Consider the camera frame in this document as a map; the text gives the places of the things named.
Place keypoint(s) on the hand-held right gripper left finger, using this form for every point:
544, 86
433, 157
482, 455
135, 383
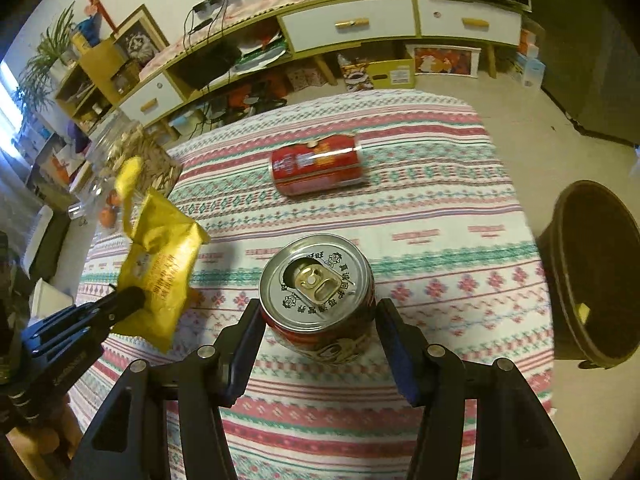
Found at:
240, 360

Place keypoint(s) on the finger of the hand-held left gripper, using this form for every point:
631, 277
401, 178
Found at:
60, 335
120, 305

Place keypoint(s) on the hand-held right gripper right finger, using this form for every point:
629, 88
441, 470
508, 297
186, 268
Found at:
400, 360

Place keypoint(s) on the yellow snack packet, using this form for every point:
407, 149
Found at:
160, 260

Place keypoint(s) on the red can with silver top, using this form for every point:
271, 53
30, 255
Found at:
320, 280

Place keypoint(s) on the brown trash bin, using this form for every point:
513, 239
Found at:
600, 270

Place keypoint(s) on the person's left hand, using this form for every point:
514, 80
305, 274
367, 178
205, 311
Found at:
45, 435

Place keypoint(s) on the person's camouflage clothing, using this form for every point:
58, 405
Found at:
12, 280

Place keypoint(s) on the orange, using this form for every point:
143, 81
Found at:
115, 199
108, 216

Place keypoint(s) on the glass jar of nuts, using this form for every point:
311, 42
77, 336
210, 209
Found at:
150, 160

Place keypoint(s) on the white drawer with round knob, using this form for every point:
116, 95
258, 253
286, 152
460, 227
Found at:
150, 100

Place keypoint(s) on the red drink can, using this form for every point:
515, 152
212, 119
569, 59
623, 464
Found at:
320, 165

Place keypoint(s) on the yellow shelf unit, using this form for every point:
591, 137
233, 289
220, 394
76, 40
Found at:
95, 75

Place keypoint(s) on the green potted plant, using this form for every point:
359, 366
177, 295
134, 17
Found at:
42, 60

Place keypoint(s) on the wooden framed animal picture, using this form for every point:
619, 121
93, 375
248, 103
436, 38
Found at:
140, 35

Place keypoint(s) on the yellow cardboard box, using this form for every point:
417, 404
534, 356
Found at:
392, 74

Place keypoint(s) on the orange framed picture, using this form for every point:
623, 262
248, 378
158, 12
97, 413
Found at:
442, 61

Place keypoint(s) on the wooden white media cabinet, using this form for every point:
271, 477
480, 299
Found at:
260, 30

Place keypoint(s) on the pink cloth runner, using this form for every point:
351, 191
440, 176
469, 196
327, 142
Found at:
240, 10

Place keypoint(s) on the blue and white carton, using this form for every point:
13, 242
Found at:
530, 60

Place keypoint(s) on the wide white cabinet drawer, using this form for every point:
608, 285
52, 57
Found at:
345, 25

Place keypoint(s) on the short white cabinet drawer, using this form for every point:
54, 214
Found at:
470, 22

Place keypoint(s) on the dark tall cabinet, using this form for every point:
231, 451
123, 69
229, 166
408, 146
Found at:
585, 45

